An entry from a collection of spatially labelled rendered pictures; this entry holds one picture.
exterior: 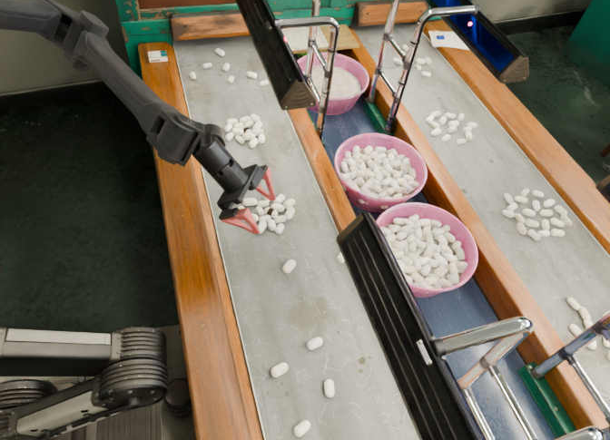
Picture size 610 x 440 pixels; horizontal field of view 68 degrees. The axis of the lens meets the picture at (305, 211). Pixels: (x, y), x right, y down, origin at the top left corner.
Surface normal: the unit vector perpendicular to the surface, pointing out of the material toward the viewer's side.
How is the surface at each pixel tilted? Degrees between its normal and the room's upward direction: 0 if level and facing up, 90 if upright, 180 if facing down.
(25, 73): 90
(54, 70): 90
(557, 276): 0
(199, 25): 67
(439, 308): 0
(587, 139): 0
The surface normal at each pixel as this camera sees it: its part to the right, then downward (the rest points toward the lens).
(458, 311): 0.09, -0.63
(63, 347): 0.54, -0.60
